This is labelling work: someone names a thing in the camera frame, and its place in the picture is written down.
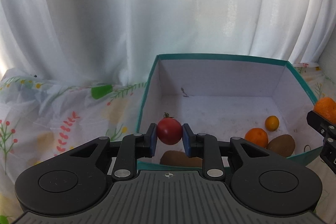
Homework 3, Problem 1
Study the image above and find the floral printed tablecloth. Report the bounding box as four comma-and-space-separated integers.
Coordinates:
0, 63, 336, 224

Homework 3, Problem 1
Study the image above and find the teal cardboard box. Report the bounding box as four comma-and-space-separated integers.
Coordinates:
136, 53, 324, 169

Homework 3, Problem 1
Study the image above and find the red cherry tomato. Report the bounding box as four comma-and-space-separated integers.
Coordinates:
157, 112, 183, 146

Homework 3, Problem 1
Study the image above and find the long brown kiwi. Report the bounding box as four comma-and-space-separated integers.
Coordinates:
160, 151, 204, 167

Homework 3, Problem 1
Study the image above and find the small orange kumquat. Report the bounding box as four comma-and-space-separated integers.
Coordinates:
265, 115, 279, 131

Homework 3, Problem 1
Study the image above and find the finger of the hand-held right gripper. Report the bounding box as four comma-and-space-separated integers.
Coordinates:
307, 109, 336, 140

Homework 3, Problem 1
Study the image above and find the large bumpy orange mandarin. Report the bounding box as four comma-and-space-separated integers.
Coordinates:
314, 97, 336, 122

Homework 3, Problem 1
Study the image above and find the white curtain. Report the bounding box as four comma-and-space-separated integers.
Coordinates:
0, 0, 336, 88

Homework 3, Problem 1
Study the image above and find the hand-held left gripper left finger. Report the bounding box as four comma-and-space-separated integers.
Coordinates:
71, 123, 158, 180

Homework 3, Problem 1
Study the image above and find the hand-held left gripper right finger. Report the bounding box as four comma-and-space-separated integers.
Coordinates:
182, 123, 271, 180

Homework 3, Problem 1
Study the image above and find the round brown kiwi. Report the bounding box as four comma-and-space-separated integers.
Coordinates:
267, 134, 296, 157

